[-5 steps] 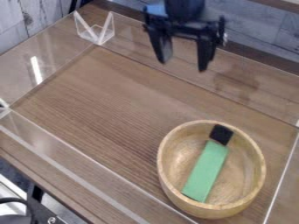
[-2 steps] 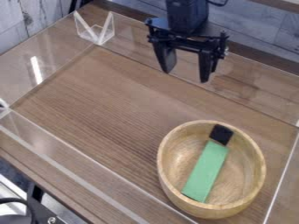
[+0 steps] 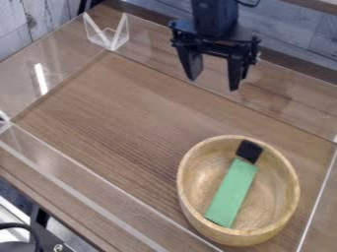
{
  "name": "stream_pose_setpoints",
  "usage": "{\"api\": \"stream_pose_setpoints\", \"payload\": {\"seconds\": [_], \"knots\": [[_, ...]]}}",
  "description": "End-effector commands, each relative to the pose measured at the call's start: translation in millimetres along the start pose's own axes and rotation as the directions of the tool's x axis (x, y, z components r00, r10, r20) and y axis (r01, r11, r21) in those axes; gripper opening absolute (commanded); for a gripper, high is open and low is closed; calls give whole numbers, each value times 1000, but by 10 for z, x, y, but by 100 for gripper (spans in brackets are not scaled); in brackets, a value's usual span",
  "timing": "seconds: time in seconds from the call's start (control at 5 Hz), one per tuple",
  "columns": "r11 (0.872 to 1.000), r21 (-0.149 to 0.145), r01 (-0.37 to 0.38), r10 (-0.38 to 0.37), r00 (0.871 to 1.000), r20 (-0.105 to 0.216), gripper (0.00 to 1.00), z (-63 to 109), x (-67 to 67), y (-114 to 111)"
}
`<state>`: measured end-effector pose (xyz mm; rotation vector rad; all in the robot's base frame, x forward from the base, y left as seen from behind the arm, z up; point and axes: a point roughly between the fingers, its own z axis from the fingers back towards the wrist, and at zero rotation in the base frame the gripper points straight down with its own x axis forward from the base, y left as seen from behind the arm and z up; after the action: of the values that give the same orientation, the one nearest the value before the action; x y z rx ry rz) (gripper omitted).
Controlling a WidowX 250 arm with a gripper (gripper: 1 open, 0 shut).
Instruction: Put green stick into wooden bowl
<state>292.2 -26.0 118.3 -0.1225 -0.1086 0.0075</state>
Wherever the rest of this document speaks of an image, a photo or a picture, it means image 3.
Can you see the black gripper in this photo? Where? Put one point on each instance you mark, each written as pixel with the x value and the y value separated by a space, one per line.
pixel 213 33

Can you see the green foam stick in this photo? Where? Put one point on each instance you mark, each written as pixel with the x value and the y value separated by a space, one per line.
pixel 232 192

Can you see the wooden bowl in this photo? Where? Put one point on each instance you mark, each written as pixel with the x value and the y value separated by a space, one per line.
pixel 273 196

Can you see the small black square block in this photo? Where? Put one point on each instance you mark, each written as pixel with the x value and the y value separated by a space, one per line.
pixel 249 151

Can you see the clear acrylic corner bracket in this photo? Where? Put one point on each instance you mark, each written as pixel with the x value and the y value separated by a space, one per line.
pixel 109 38

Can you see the clear acrylic front wall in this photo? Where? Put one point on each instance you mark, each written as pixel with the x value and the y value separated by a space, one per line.
pixel 113 219

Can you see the black table leg bracket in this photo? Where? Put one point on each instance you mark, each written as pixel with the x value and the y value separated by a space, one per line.
pixel 50 242

